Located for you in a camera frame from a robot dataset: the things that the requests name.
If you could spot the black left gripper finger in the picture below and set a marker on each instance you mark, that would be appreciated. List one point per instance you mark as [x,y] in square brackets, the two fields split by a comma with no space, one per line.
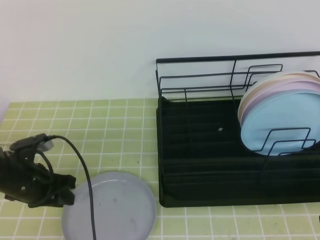
[63,182]
[65,197]

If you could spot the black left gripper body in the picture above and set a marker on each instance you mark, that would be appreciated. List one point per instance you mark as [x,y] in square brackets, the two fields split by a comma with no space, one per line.
[27,176]

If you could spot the grey round plate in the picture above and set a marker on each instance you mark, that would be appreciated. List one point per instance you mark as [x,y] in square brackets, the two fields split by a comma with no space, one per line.
[124,209]

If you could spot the white plate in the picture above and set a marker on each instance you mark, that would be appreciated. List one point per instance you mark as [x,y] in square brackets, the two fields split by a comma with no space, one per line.
[270,76]

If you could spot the light blue plate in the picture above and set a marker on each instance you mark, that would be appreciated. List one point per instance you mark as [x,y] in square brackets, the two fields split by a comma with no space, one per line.
[285,123]

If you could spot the purple plate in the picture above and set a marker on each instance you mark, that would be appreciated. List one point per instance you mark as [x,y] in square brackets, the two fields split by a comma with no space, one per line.
[272,90]

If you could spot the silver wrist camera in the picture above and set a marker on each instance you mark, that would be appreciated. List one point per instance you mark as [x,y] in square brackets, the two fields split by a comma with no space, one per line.
[39,142]

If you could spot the black wire dish rack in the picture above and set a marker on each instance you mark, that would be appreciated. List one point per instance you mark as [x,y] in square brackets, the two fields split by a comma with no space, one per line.
[200,166]

